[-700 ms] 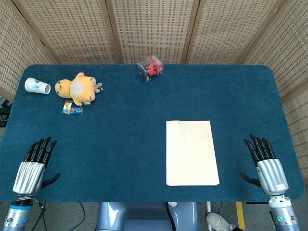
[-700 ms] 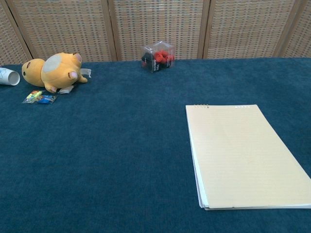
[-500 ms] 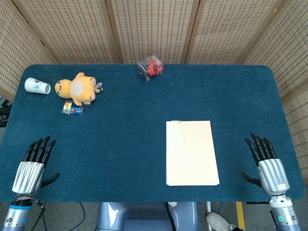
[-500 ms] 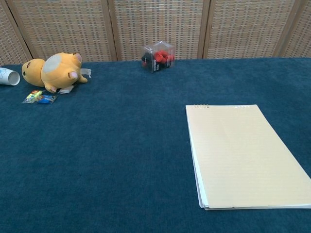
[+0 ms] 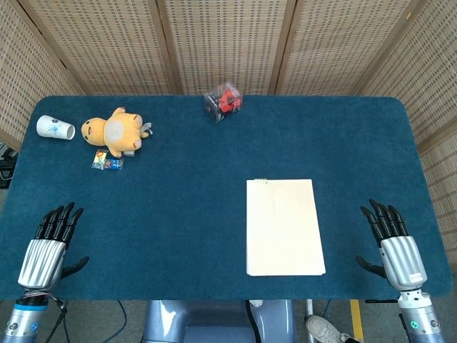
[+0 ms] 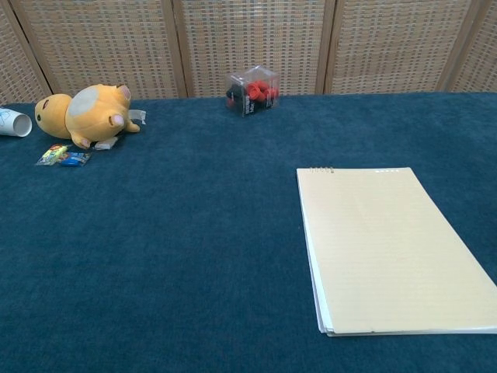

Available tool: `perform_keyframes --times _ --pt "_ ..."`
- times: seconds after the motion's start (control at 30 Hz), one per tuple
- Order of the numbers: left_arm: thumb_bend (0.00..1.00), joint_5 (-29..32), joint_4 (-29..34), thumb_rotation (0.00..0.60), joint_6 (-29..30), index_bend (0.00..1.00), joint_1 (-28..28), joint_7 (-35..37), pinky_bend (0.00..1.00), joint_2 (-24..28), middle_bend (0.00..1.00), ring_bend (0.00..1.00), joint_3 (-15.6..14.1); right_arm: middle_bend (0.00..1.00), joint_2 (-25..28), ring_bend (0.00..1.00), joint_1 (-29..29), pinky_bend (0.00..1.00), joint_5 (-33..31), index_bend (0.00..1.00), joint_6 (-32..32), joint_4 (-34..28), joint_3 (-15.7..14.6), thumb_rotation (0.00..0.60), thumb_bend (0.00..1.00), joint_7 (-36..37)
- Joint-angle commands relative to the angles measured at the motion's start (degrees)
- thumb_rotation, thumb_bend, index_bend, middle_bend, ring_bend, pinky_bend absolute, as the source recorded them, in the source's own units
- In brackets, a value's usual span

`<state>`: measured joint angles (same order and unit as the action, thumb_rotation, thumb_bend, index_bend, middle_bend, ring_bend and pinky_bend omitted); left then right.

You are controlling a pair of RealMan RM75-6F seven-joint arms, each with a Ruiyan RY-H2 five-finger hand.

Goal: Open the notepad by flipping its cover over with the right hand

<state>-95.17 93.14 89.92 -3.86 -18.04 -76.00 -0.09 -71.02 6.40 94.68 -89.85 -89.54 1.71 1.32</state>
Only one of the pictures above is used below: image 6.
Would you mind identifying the yellow green candy packet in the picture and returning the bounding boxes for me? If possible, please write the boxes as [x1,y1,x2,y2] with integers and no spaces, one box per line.
[35,143,71,167]

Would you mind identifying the clear box red black pieces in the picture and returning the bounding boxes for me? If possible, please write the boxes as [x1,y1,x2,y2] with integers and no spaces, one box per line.
[225,64,281,118]

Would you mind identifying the yellow plush toy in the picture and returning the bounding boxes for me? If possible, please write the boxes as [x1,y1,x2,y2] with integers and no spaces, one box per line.
[34,83,148,149]

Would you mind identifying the small clear packet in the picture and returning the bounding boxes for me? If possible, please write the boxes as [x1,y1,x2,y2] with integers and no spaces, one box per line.
[92,136,120,151]

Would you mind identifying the yellow spiral notebook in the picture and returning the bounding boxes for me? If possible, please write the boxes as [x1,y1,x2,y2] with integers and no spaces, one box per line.
[297,166,497,337]

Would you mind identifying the blue felt table cloth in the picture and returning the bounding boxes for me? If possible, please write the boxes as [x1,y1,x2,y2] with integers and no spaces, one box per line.
[0,91,497,373]

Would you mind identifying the woven wooden folding screen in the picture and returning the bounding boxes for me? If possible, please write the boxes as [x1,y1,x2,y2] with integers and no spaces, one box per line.
[0,0,497,106]

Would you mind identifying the blue candy packet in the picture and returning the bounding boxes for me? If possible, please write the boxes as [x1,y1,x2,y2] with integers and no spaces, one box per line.
[58,151,92,168]

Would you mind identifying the white paper cup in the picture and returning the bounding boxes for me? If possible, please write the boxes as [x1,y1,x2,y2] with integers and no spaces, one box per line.
[0,106,33,138]

